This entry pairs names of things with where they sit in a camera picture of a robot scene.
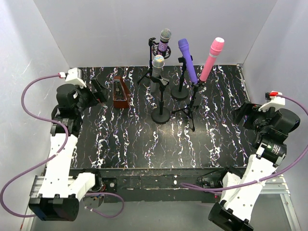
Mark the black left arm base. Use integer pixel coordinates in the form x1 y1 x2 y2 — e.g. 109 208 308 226
97 178 118 193

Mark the silver microphone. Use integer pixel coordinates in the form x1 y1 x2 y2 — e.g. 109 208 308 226
150 54 165 93

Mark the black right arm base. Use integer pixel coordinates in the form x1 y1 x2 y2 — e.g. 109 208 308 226
195 167 229 189

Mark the tall black tripod stand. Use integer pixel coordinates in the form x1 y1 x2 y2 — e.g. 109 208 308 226
137 38 159 84

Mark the aluminium table rail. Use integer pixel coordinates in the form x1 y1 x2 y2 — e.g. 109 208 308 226
20 67 301 231

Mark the purple plastic microphone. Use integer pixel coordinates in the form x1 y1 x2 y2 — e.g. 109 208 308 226
178 38 198 84

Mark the black round-base stand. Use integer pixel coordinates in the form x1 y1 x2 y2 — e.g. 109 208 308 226
151 76 170 125
170 56 189 101

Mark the pink microphone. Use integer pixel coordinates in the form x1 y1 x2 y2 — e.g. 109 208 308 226
200 37 225 82

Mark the small black tripod stand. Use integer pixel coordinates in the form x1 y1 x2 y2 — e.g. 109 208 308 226
171 80 205 132

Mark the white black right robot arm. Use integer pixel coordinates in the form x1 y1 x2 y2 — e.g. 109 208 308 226
208 99 300 231

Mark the brown wooden metronome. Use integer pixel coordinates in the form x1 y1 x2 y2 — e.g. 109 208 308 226
113 76 130 109

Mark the purple glitter microphone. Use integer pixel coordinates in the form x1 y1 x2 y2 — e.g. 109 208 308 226
155 28 171 59

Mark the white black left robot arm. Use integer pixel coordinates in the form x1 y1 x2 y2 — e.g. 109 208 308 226
28 78 108 221

